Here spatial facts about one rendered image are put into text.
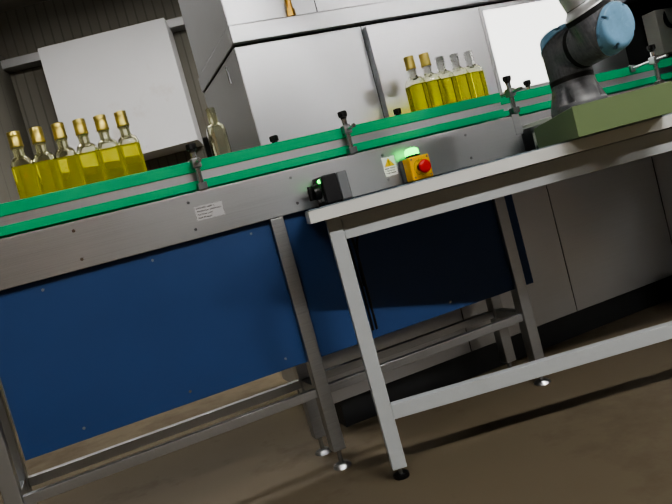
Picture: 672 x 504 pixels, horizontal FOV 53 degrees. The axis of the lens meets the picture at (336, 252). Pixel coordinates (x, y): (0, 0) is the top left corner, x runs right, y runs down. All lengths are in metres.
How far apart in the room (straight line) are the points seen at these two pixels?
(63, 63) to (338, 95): 3.09
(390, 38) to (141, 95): 2.82
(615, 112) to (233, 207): 1.02
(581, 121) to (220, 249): 1.00
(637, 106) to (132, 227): 1.32
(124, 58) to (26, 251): 3.35
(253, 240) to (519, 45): 1.36
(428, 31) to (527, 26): 0.43
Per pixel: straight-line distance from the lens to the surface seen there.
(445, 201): 1.78
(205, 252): 1.88
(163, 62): 5.02
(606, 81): 2.75
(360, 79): 2.42
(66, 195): 1.87
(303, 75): 2.35
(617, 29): 1.85
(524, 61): 2.75
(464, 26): 2.64
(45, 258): 1.84
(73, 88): 5.12
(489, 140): 2.24
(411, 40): 2.51
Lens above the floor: 0.74
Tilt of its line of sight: 4 degrees down
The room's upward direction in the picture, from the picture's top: 15 degrees counter-clockwise
